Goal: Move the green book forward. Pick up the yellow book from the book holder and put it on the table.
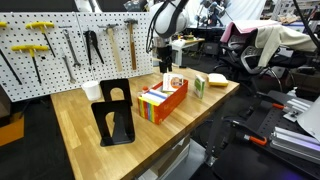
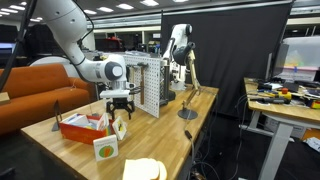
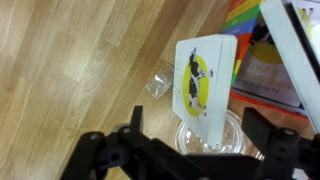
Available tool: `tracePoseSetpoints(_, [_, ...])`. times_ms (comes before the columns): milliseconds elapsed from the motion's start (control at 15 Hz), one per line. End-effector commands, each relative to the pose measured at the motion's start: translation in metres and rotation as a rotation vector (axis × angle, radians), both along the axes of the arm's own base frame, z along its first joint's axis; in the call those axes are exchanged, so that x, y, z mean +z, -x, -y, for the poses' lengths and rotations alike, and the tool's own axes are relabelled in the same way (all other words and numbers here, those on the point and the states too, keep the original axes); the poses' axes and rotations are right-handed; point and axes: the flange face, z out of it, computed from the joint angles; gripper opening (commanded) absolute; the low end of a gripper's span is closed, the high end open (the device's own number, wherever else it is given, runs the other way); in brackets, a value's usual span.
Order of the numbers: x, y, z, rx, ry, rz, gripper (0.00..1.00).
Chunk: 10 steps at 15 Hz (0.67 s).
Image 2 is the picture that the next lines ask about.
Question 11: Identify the tan wooden block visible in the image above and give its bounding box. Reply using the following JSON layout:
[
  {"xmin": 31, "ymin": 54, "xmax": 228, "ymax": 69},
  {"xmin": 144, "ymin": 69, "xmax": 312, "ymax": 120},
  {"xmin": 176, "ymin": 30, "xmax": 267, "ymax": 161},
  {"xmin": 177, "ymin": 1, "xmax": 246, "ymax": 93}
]
[{"xmin": 0, "ymin": 92, "xmax": 10, "ymax": 105}]

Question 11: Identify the black curtain partition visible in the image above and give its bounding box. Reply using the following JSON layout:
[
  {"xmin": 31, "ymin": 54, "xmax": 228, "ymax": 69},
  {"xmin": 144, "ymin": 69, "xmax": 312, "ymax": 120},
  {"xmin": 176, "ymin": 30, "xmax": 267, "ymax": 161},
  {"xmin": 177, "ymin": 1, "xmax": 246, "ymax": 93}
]
[{"xmin": 160, "ymin": 1, "xmax": 294, "ymax": 118}]

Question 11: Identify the red cardboard book holder box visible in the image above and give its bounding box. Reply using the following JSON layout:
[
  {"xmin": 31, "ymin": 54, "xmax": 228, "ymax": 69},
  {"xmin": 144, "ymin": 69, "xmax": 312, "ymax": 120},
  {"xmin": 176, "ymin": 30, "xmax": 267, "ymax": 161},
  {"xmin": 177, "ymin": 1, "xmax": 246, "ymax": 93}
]
[{"xmin": 59, "ymin": 113, "xmax": 116, "ymax": 146}]

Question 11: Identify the black metal bookend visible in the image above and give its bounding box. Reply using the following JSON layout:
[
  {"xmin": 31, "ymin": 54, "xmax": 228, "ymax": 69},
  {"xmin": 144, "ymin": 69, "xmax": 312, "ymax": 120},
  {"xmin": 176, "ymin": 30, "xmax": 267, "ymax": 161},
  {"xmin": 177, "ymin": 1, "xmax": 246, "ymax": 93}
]
[{"xmin": 51, "ymin": 99, "xmax": 64, "ymax": 132}]

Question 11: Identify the thick black hanging cable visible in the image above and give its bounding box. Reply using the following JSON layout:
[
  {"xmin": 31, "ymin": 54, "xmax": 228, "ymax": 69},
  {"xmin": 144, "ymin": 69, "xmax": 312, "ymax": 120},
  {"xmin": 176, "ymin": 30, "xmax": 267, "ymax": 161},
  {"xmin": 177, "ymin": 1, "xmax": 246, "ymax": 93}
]
[{"xmin": 0, "ymin": 0, "xmax": 38, "ymax": 92}]

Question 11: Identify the ceiling light panel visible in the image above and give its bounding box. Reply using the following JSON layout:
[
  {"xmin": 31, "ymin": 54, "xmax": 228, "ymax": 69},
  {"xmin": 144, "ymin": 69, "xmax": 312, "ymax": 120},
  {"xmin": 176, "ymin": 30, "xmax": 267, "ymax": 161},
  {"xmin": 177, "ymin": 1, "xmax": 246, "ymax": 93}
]
[
  {"xmin": 97, "ymin": 6, "xmax": 115, "ymax": 13},
  {"xmin": 139, "ymin": 0, "xmax": 160, "ymax": 7},
  {"xmin": 116, "ymin": 3, "xmax": 135, "ymax": 10},
  {"xmin": 9, "ymin": 4, "xmax": 29, "ymax": 12}
]

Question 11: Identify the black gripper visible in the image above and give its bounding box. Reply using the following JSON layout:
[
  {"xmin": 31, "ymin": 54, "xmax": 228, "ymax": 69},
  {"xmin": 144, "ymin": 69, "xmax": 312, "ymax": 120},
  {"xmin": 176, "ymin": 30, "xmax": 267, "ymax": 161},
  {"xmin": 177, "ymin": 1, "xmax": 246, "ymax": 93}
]
[{"xmin": 105, "ymin": 97, "xmax": 136, "ymax": 121}]

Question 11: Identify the white blue-striped book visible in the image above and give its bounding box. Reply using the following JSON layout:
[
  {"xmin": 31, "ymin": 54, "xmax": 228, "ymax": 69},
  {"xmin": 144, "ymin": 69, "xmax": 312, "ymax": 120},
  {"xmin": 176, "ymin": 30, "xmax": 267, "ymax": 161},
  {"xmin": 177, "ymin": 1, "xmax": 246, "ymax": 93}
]
[{"xmin": 63, "ymin": 113, "xmax": 90, "ymax": 128}]

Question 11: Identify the hammer with brown handle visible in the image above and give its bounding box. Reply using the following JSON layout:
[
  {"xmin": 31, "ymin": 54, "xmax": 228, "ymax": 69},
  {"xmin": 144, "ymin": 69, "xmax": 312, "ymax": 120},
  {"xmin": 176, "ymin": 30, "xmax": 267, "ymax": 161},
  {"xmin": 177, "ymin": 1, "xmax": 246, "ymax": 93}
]
[{"xmin": 136, "ymin": 62, "xmax": 150, "ymax": 106}]

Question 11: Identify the wooden desk with white legs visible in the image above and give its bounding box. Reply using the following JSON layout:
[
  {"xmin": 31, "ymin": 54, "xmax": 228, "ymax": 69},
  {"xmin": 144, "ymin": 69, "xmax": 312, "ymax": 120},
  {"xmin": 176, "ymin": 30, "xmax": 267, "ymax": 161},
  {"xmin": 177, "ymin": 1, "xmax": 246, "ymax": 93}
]
[{"xmin": 243, "ymin": 78, "xmax": 320, "ymax": 180}]

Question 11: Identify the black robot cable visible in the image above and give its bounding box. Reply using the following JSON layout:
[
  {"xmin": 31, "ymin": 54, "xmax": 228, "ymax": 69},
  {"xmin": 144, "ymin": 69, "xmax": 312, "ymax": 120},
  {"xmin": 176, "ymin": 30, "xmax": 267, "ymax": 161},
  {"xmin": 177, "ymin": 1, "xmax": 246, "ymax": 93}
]
[{"xmin": 73, "ymin": 0, "xmax": 96, "ymax": 46}]

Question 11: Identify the black hand tool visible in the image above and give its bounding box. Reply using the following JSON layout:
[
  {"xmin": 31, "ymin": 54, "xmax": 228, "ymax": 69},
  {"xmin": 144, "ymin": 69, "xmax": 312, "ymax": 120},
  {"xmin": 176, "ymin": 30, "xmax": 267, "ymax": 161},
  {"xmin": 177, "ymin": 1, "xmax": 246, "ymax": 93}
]
[{"xmin": 249, "ymin": 96, "xmax": 291, "ymax": 105}]

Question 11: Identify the black pegboard stand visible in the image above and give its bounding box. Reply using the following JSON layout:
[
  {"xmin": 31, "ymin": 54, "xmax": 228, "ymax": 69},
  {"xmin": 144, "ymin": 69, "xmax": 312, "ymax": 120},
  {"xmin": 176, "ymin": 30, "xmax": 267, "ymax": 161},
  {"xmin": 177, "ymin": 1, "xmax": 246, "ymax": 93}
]
[{"xmin": 159, "ymin": 56, "xmax": 177, "ymax": 108}]

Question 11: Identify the orange sofa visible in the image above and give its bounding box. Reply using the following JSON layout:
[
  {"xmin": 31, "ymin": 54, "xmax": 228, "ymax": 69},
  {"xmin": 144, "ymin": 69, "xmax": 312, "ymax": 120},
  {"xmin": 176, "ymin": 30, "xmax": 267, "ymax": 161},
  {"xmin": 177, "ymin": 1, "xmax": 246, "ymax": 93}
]
[{"xmin": 0, "ymin": 63, "xmax": 98, "ymax": 136}]

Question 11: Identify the white pegboard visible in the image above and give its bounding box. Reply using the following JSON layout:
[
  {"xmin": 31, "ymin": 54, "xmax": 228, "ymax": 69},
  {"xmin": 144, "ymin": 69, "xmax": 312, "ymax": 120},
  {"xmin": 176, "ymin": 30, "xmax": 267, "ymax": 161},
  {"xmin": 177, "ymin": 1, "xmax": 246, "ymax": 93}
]
[{"xmin": 121, "ymin": 53, "xmax": 163, "ymax": 119}]

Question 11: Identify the computer monitor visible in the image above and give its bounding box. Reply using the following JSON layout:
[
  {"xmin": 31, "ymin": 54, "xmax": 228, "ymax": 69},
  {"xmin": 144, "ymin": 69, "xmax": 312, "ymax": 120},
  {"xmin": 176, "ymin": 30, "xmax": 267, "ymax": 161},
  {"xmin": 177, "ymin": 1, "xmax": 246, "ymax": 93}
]
[{"xmin": 266, "ymin": 35, "xmax": 320, "ymax": 83}]

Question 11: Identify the yellow sponge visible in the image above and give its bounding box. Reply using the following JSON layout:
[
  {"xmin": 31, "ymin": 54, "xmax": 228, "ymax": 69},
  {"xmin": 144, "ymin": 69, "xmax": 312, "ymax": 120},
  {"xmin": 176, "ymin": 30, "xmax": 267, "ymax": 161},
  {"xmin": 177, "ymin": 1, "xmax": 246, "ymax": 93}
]
[{"xmin": 122, "ymin": 157, "xmax": 168, "ymax": 180}]

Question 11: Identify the black cable with adapter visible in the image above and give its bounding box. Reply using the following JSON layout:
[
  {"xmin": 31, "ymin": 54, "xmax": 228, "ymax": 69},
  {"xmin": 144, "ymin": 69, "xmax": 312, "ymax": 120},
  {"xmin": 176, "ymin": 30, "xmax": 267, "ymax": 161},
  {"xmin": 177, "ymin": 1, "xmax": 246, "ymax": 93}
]
[{"xmin": 184, "ymin": 129, "xmax": 201, "ymax": 180}]

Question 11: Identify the small white green-print book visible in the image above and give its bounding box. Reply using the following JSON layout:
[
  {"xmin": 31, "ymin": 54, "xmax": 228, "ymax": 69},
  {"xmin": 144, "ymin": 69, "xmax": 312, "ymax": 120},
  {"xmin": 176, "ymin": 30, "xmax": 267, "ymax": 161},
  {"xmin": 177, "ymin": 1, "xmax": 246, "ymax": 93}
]
[{"xmin": 92, "ymin": 134, "xmax": 120, "ymax": 163}]

